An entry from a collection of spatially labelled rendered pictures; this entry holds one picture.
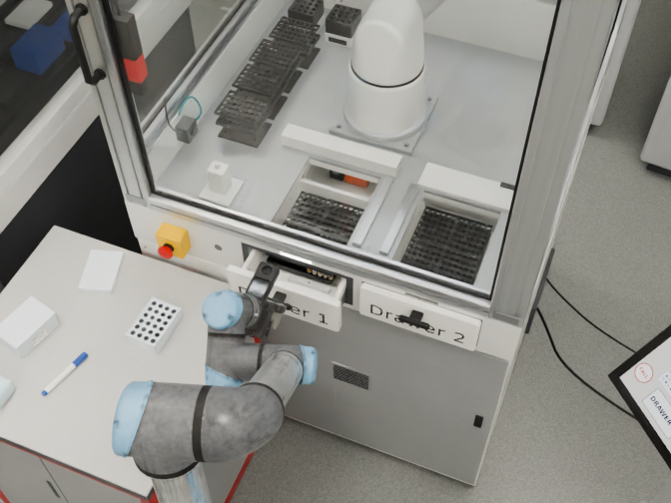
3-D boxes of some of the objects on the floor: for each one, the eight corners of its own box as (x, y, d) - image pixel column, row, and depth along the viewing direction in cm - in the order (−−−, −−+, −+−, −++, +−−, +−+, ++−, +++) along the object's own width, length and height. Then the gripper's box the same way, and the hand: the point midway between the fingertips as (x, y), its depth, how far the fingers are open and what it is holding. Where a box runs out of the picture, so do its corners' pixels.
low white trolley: (194, 601, 251) (146, 496, 191) (12, 521, 265) (-85, 401, 205) (278, 429, 283) (260, 293, 224) (112, 366, 298) (54, 224, 238)
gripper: (213, 324, 185) (245, 324, 205) (260, 341, 182) (288, 339, 203) (225, 286, 185) (256, 290, 205) (273, 302, 182) (300, 304, 203)
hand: (274, 303), depth 203 cm, fingers closed on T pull, 3 cm apart
